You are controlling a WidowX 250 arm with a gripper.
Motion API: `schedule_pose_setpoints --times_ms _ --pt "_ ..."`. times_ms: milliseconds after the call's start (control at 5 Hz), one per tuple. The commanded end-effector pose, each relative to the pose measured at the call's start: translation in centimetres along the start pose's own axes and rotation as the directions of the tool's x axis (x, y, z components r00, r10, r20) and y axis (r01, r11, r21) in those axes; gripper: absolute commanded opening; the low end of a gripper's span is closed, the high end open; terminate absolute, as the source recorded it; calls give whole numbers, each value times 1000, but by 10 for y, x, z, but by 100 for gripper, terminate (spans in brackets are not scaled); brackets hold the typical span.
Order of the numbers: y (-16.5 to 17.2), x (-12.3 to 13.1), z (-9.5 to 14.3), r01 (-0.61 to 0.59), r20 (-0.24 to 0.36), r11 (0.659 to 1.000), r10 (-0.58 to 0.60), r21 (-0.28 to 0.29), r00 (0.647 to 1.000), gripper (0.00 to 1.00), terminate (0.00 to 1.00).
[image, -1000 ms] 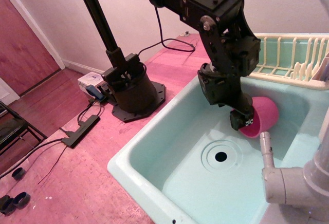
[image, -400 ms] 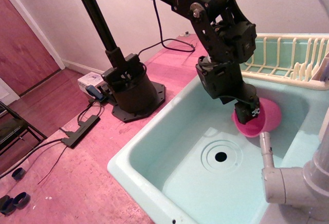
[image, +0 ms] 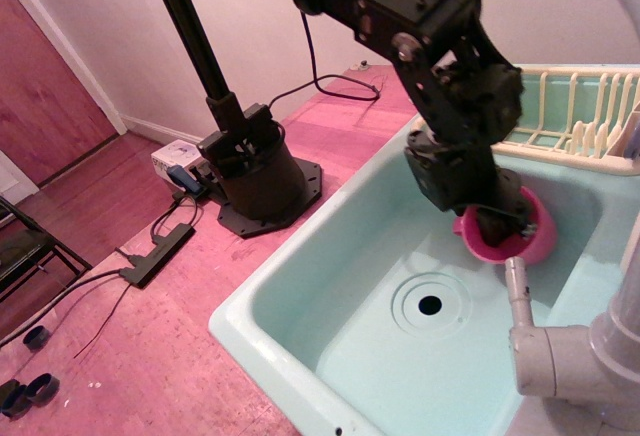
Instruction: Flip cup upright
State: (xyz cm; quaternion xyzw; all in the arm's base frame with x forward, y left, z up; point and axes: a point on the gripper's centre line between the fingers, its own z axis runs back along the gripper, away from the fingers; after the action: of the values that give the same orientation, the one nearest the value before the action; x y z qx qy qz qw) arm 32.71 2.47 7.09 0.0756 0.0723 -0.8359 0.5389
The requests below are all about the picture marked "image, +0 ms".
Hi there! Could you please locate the black ring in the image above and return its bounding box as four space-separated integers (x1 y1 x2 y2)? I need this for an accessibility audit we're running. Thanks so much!
22 325 51 351
0 379 30 418
25 373 61 406

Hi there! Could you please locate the cream dish rack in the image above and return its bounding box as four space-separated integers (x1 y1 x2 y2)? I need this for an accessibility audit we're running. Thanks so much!
494 64 639 176

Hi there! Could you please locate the teal toy sink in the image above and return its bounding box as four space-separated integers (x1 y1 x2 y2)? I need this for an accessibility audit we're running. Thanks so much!
209 132 639 435

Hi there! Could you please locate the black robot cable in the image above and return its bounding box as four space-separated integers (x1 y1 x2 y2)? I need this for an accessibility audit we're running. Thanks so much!
267 10 389 110

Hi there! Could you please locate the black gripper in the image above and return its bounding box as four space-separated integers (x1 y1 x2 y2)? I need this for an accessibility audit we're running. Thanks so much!
404 130 538 247

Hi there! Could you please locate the black ring right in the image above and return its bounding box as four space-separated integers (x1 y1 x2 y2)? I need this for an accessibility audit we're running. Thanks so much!
25 373 61 406

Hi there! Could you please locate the white cardboard box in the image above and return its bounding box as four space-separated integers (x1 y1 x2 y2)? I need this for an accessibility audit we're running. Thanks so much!
151 140 204 190

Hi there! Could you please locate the black ring left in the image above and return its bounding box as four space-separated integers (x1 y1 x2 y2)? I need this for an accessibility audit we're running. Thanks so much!
0 379 30 418

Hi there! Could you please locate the black ring far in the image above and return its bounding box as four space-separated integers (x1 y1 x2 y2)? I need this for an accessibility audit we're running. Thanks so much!
22 325 51 351

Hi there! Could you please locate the blue adapter dongle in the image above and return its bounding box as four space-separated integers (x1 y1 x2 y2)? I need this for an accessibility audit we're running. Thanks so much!
166 165 206 198

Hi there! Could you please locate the black usb hub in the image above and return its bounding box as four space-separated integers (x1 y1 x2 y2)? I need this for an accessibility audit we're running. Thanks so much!
118 223 195 289

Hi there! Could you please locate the grey pvc faucet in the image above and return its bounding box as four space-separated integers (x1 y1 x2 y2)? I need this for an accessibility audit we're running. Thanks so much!
504 0 640 436

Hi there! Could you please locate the thin black wire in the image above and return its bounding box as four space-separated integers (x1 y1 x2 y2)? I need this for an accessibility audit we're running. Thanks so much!
72 282 134 360

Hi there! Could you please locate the pink plastic cup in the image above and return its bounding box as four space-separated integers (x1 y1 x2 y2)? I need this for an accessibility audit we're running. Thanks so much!
452 186 557 265

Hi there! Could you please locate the thick grey cable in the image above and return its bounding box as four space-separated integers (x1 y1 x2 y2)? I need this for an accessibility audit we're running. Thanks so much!
0 268 126 349

